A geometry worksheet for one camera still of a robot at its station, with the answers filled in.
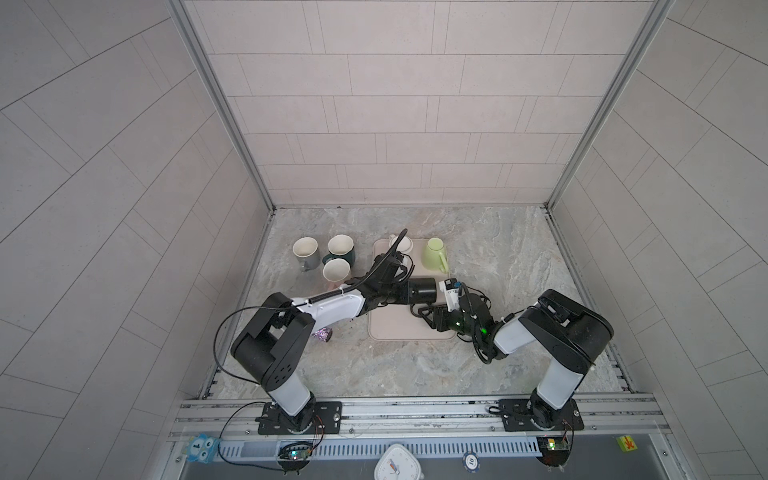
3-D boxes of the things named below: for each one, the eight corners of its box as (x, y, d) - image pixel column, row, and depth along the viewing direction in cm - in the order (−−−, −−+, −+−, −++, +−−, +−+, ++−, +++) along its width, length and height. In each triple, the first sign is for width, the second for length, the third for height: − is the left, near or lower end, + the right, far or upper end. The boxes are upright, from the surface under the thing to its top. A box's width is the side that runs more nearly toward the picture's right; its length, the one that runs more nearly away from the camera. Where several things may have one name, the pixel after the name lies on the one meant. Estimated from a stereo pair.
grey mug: (297, 275, 98) (289, 257, 90) (303, 254, 103) (295, 236, 96) (320, 275, 98) (313, 257, 90) (324, 254, 103) (318, 236, 96)
